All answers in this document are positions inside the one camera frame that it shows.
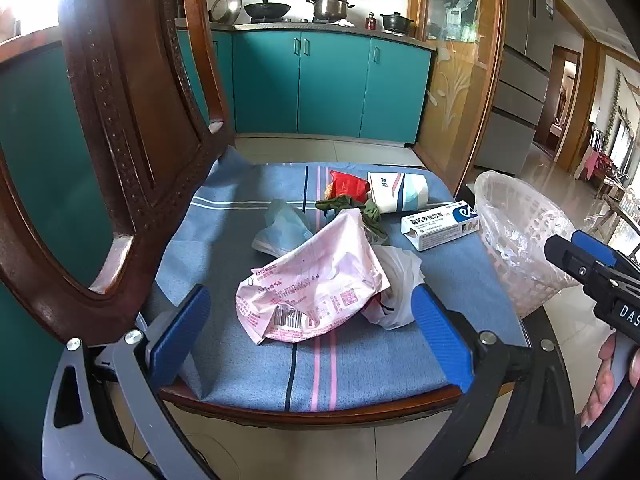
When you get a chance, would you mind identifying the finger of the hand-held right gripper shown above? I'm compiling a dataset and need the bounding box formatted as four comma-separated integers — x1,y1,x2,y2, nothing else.
544,235,608,286
571,230,621,268

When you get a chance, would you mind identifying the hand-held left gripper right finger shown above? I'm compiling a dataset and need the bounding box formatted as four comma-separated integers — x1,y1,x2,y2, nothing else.
410,284,581,480

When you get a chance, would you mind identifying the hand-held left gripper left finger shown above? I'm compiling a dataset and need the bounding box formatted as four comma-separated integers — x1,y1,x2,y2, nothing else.
42,284,221,480

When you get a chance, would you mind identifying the white plastic lattice basket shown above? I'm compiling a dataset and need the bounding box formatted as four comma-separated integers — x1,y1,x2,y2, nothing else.
472,170,583,320

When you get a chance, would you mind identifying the white plastic bag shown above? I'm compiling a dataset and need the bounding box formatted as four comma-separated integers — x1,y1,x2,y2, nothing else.
360,245,426,331

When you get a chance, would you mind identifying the clear plastic bin liner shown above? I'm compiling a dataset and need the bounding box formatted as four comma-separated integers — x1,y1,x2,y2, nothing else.
472,170,583,318

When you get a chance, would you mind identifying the white blue ointment box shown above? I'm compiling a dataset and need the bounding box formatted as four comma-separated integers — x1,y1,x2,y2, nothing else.
400,200,480,252

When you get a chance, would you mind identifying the large pink plastic bag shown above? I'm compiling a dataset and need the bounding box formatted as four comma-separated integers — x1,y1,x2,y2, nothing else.
235,208,392,346

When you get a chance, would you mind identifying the blue face mask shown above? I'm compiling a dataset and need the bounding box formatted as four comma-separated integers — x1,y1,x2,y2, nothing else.
251,200,315,261

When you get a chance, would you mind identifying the green plastic wrapper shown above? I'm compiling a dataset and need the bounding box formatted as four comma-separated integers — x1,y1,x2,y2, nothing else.
315,196,388,242

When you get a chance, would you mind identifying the red snack packet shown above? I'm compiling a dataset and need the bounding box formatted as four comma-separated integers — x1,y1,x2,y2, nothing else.
325,170,372,202

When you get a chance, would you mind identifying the person's right hand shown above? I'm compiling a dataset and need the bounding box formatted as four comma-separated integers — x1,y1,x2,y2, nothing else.
580,332,622,428

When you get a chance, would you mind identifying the wooden stool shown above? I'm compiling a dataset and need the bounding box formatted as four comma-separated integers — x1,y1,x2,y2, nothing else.
590,194,640,256

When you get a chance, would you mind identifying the blue striped cloth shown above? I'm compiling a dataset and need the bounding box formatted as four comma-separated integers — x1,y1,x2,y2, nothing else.
135,147,528,413

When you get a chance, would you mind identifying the green hanging garland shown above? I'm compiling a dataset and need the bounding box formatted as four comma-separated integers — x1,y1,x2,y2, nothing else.
607,70,623,151

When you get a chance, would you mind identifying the brown wooden door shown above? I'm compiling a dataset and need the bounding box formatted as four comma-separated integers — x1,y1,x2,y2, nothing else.
532,45,581,156

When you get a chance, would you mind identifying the grey refrigerator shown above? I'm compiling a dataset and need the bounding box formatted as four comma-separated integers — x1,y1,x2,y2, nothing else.
472,0,557,177

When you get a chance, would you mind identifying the wood framed glass door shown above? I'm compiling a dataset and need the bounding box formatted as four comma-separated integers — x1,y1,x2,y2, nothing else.
407,0,506,196

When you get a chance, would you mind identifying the carved wooden chair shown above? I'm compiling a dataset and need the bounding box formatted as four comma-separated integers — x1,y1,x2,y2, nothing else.
0,0,516,431

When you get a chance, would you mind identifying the black clay pot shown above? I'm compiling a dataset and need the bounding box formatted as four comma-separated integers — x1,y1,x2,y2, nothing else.
380,12,415,32

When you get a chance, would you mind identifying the stainless steel basin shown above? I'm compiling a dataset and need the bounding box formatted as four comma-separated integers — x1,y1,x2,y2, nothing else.
210,0,243,23

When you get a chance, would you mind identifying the black wok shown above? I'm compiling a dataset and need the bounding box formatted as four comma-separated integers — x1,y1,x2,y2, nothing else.
243,0,292,20

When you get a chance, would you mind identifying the stainless steel pot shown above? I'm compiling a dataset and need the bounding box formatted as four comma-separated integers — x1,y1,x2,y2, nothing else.
306,0,355,22

